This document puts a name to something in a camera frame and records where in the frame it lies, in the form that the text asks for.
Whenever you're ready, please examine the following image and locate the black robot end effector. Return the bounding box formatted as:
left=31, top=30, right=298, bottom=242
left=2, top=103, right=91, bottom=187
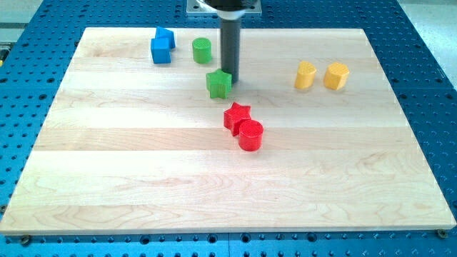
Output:
left=204, top=0, right=256, bottom=19

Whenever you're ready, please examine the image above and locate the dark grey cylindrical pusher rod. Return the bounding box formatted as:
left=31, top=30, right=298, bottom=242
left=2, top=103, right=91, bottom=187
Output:
left=220, top=19, right=241, bottom=84

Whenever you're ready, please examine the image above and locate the green star block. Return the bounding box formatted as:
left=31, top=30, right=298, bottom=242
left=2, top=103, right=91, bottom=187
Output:
left=206, top=69, right=232, bottom=99

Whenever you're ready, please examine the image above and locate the red star block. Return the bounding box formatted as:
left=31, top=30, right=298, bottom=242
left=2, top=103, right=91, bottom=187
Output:
left=224, top=102, right=251, bottom=136

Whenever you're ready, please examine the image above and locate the silver mounting plate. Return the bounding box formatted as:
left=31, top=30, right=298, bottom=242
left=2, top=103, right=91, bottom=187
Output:
left=186, top=0, right=262, bottom=17

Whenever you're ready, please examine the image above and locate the green cylinder block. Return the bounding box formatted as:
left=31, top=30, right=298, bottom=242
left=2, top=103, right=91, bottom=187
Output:
left=192, top=37, right=212, bottom=64

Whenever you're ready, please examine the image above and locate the blue pentagon block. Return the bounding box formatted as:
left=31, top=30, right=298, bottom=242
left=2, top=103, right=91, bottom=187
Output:
left=155, top=26, right=176, bottom=49

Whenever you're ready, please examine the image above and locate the blue cube block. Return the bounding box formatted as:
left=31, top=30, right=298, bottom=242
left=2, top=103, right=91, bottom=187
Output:
left=151, top=37, right=171, bottom=64

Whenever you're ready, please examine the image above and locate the yellow half-round block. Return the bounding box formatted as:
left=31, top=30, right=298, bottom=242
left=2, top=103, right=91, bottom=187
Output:
left=294, top=61, right=317, bottom=89

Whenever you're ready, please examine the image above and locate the red cylinder block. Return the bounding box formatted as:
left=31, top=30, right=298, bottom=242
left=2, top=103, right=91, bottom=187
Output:
left=238, top=120, right=263, bottom=151

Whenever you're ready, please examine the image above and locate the yellow hexagon block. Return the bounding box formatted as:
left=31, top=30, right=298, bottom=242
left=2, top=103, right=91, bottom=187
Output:
left=323, top=62, right=350, bottom=91

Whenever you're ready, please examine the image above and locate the light wooden board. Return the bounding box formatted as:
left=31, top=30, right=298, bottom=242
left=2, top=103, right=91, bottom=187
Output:
left=1, top=27, right=456, bottom=236

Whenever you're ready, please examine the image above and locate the brass board clamp left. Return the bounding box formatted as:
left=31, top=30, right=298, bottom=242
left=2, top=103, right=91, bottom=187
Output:
left=19, top=235, right=31, bottom=246

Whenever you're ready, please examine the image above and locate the brass board clamp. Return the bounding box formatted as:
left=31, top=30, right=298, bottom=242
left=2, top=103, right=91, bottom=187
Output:
left=19, top=235, right=31, bottom=246
left=436, top=229, right=448, bottom=239

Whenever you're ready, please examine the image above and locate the brass board clamp right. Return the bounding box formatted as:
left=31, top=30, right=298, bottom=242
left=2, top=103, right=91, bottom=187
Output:
left=436, top=229, right=448, bottom=239

